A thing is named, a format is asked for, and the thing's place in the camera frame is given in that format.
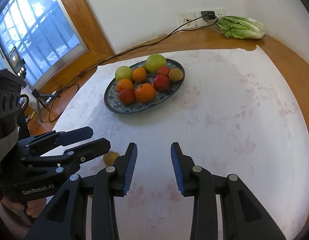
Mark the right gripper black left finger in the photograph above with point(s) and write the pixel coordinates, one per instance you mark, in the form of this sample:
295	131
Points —
64	217

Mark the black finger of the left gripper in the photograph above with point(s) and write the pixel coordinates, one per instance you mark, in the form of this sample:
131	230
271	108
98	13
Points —
60	167
41	144

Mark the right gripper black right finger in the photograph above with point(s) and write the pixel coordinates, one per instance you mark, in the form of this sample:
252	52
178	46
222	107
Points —
243	216

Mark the small yellow-brown kiwi bottom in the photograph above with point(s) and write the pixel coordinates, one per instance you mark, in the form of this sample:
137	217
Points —
110	157

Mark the large orange front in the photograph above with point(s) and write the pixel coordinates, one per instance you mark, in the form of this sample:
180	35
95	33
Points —
145	93

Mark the green pear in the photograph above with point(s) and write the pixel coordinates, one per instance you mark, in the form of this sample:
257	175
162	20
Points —
123	72

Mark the small orange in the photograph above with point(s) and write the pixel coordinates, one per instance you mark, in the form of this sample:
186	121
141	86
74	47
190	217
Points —
139	75

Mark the large green pomelo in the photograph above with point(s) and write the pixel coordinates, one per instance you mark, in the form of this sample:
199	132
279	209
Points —
154	62

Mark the red apple with stem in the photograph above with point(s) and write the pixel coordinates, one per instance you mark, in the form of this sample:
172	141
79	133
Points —
164	70

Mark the brown kiwi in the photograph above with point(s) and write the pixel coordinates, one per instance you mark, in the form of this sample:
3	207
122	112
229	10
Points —
176	75

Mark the person's left hand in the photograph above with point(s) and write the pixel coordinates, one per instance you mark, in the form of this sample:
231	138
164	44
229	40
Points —
33	208

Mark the phone on tripod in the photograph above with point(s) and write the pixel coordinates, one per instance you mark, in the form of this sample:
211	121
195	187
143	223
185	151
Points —
19	68

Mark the white floral tablecloth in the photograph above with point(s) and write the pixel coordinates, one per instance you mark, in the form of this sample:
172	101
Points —
234	113

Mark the blue patterned oval plate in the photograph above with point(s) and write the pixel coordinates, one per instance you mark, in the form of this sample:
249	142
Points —
111	96

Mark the green lettuce in bag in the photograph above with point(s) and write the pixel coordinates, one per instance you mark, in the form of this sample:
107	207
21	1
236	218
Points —
240	27

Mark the black power adapter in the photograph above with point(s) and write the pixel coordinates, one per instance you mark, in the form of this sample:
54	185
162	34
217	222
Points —
208	15

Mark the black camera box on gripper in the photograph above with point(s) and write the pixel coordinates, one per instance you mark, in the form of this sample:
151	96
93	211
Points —
10	89

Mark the window with wooden frame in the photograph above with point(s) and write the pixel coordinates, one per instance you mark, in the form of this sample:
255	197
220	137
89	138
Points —
58	39

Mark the white wall socket plate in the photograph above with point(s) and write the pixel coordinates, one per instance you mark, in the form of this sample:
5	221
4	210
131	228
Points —
192	20

